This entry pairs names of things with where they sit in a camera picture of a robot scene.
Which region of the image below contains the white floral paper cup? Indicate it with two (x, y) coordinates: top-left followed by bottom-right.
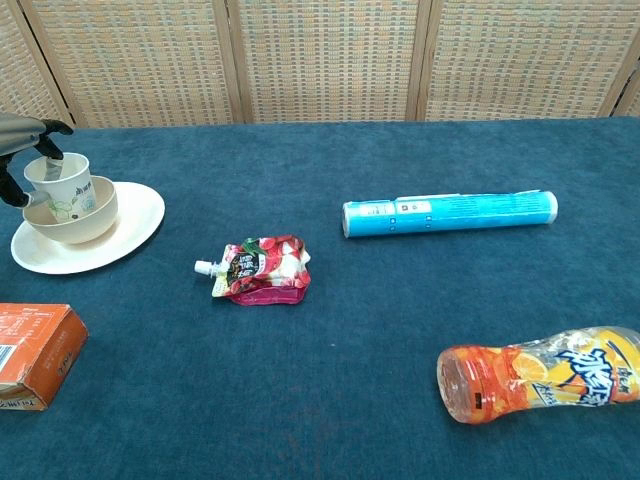
(23, 152), (97, 225)

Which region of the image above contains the woven folding screen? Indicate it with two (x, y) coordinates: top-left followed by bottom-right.
(0, 0), (640, 129)

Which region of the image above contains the blue wrap roll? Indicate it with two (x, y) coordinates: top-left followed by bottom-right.
(342, 189), (559, 240)

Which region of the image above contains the white plate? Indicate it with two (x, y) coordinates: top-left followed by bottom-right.
(10, 181), (166, 275)

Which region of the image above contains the orange drink bottle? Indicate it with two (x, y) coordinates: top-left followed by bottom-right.
(436, 325), (640, 425)

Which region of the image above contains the red drink pouch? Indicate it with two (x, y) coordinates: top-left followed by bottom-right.
(193, 234), (312, 306)

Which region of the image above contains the beige bowl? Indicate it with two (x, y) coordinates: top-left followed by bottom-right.
(22, 174), (120, 245)

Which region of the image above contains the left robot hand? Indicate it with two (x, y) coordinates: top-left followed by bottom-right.
(0, 113), (75, 209)

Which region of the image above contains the orange cardboard box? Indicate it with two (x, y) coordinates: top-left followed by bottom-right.
(0, 303), (90, 412)

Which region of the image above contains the blue felt table cloth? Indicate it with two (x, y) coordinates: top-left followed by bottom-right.
(0, 115), (640, 480)

